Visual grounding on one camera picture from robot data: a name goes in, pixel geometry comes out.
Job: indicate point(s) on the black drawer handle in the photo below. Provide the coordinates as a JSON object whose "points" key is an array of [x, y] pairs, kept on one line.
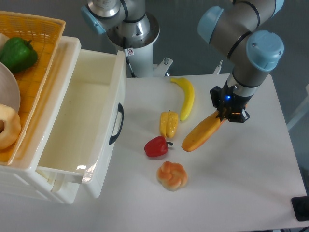
{"points": [[118, 124]]}

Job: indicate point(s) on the white bracket right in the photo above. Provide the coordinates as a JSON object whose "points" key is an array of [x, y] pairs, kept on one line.
{"points": [[218, 68]]}

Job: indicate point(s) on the yellow bell pepper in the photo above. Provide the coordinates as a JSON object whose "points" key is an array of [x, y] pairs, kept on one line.
{"points": [[168, 124]]}

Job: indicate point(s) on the long orange bread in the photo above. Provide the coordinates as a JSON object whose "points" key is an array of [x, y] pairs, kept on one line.
{"points": [[202, 132]]}

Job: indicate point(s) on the pale food in basket corner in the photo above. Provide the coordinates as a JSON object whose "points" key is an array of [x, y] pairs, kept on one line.
{"points": [[3, 40]]}

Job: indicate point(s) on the round knotted bread roll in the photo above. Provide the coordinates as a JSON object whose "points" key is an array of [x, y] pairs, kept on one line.
{"points": [[172, 176]]}

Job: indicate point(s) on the white bracket with bolt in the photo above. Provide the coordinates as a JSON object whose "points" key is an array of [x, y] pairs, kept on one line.
{"points": [[160, 69]]}

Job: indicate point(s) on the white drawer cabinet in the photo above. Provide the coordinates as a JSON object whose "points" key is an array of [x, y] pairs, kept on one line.
{"points": [[24, 176]]}

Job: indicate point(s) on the red bell pepper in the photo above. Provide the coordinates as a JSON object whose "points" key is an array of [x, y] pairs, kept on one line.
{"points": [[157, 146]]}

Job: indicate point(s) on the upper white drawer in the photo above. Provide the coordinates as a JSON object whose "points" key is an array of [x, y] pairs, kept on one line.
{"points": [[78, 145]]}

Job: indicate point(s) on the ring doughnut bread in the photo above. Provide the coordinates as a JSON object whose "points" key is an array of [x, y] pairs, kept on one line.
{"points": [[12, 126]]}

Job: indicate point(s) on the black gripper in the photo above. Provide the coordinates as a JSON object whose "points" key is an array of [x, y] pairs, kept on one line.
{"points": [[230, 106]]}

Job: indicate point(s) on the white object at right edge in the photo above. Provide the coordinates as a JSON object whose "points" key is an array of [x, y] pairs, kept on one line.
{"points": [[300, 111]]}

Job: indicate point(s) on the beige plate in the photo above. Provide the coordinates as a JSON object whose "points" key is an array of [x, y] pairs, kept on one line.
{"points": [[9, 89]]}

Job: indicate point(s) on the yellow plastic basket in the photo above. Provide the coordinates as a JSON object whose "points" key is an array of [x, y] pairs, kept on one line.
{"points": [[45, 34]]}

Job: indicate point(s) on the green bell pepper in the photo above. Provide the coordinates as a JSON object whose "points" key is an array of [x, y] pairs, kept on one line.
{"points": [[18, 54]]}

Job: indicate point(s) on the black device at table edge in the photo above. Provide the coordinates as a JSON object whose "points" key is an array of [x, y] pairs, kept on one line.
{"points": [[301, 207]]}

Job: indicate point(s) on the yellow banana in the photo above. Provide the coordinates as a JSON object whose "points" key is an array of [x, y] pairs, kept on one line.
{"points": [[189, 96]]}

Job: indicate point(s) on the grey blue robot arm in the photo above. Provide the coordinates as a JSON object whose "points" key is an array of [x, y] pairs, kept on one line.
{"points": [[235, 33]]}

